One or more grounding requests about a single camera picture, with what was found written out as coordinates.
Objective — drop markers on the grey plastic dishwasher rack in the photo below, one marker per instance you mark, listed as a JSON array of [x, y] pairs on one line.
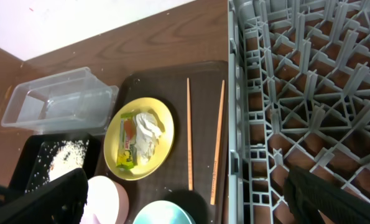
[[299, 95]]

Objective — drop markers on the clear plastic bin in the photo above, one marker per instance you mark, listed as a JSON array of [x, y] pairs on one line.
[[72, 100]]

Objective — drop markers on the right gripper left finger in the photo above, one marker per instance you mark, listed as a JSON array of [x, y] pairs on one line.
[[59, 201]]

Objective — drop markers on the left wooden chopstick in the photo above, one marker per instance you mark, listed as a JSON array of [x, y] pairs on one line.
[[189, 138]]

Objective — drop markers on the crumpled white tissue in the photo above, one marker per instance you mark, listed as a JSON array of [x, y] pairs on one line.
[[147, 136]]

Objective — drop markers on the yellow round plate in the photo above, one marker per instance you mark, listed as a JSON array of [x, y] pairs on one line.
[[162, 150]]

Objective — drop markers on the light blue bowl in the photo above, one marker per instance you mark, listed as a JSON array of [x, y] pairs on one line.
[[163, 212]]

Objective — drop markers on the pink white bowl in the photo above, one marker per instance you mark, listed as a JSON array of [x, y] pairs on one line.
[[107, 202]]

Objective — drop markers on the black tray with rice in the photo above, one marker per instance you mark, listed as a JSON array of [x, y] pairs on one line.
[[38, 157]]

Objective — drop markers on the right wooden chopstick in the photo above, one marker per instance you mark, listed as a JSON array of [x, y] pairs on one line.
[[217, 146]]

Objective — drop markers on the green orange snack wrapper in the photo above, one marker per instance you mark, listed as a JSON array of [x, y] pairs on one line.
[[126, 158]]

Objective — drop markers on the dark brown serving tray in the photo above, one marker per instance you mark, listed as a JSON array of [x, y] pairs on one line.
[[170, 180]]

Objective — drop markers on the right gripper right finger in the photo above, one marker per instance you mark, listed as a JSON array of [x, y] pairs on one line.
[[309, 196]]

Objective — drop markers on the wooden chopstick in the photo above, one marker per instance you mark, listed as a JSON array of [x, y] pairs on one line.
[[217, 146], [189, 138]]

